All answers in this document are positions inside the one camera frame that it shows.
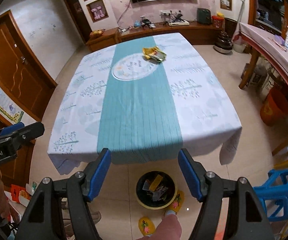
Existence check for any round trash bin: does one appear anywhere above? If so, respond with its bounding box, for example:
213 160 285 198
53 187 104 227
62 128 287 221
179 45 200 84
135 170 178 210

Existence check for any yellow slipper right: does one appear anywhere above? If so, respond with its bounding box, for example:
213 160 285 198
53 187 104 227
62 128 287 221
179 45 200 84
164 190 185 216

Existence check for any yellow slipper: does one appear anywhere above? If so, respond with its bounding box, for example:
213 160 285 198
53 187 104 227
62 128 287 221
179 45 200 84
164 190 185 216
138 217 156 237

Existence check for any yellow slipper left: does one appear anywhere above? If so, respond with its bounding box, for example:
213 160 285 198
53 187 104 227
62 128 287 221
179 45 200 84
138 217 156 237

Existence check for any brown wooden door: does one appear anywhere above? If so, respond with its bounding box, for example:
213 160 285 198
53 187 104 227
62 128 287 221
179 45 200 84
0 10 57 121

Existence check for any teal white tablecloth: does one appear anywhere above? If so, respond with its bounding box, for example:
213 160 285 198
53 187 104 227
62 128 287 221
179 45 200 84
47 33 242 175

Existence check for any blue plastic stool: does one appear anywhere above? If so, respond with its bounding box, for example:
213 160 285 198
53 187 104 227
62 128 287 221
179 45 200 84
253 169 288 222

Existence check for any red bucket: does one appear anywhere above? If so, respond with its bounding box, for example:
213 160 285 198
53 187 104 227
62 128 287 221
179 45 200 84
260 87 288 126

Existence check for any yellow green wrapper pile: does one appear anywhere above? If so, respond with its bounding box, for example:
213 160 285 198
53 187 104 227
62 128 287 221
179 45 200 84
142 46 167 63

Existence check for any black stacked pot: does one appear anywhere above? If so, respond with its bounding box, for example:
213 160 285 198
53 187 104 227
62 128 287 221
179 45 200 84
213 31 233 54

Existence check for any wooden tv cabinet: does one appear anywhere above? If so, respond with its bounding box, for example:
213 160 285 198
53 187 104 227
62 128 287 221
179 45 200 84
85 22 224 52

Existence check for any side table with cloth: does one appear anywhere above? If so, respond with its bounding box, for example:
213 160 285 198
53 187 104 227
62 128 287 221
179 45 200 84
233 23 288 86

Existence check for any children's wall poster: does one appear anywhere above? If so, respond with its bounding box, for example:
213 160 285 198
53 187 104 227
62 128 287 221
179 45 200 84
0 88 24 124

